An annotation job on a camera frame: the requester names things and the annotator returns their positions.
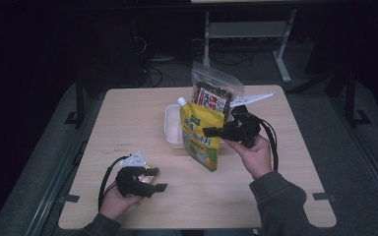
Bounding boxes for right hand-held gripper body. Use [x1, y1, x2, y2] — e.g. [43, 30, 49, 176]
[223, 90, 275, 149]

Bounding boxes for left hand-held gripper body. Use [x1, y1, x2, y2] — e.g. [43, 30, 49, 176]
[114, 150, 156, 199]

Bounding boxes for small gold snack packet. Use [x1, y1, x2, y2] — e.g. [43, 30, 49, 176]
[137, 162, 161, 187]

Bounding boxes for yellow spout pouch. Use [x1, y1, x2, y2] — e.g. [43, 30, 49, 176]
[176, 96, 226, 173]

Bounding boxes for clear bag of dark seaweed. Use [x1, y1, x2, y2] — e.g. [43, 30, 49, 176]
[190, 60, 246, 122]

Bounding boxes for white plastic bin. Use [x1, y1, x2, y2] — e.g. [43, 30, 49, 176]
[163, 103, 236, 150]

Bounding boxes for person's left hand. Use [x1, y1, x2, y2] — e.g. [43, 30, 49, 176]
[98, 188, 144, 221]

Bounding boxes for person's right hand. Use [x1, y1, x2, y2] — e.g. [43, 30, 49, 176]
[223, 134, 274, 181]

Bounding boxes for black tape strip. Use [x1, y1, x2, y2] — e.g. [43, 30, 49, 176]
[312, 192, 338, 202]
[58, 194, 81, 205]

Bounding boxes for white metal stand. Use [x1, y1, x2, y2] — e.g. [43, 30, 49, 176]
[202, 9, 298, 86]

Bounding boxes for black metal stand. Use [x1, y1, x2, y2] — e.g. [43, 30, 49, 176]
[344, 67, 372, 128]
[64, 73, 87, 129]

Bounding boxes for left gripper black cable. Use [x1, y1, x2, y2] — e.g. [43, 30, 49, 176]
[97, 155, 131, 212]

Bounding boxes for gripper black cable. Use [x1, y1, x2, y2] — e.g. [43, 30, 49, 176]
[97, 155, 131, 212]
[257, 118, 280, 172]

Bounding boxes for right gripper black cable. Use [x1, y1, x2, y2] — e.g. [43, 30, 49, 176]
[257, 118, 280, 172]

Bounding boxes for black cables on floor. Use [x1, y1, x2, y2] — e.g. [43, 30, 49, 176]
[131, 35, 254, 89]

